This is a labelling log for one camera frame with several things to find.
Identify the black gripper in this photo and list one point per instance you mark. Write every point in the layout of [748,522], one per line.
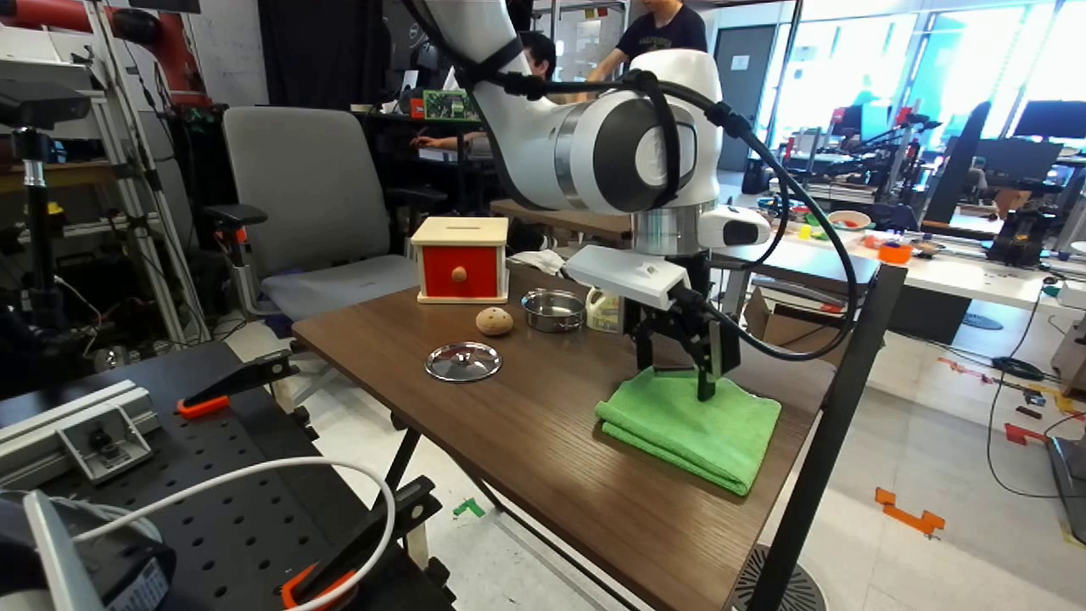
[701,316]

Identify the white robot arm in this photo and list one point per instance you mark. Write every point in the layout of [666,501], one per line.
[566,146]

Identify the beige perforated wooden ball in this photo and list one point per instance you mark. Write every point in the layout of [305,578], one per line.
[494,322]

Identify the black perforated breadboard table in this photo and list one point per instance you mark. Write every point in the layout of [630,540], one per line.
[226,510]

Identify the white and blue device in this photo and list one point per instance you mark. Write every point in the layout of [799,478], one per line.
[79,556]

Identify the silver aluminium extrusion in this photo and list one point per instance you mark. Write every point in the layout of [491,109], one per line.
[70,426]

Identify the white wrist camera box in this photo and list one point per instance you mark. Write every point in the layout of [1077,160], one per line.
[621,278]

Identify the cream box with red drawer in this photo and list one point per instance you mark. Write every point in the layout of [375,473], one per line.
[459,264]

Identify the small silver metal pot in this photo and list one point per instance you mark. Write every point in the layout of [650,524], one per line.
[552,312]

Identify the grey metal frame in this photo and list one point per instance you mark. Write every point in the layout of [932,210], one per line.
[147,192]

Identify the glass lid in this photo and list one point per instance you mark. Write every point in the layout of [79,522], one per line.
[461,363]

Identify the black computer monitor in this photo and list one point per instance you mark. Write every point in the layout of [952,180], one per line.
[1046,120]

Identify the grey office chair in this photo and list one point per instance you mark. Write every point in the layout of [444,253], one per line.
[318,192]

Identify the background desk with clutter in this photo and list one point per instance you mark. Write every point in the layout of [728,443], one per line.
[973,274]

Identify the round grated pole base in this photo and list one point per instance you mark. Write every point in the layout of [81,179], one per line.
[804,591]

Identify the black pole with orange cap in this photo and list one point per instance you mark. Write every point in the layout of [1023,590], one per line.
[835,428]

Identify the person in black shirt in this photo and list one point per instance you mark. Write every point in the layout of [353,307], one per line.
[663,36]

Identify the green towel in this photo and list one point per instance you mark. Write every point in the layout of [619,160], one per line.
[689,437]

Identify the orange and black clamp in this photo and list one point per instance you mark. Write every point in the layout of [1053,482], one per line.
[206,408]
[310,590]

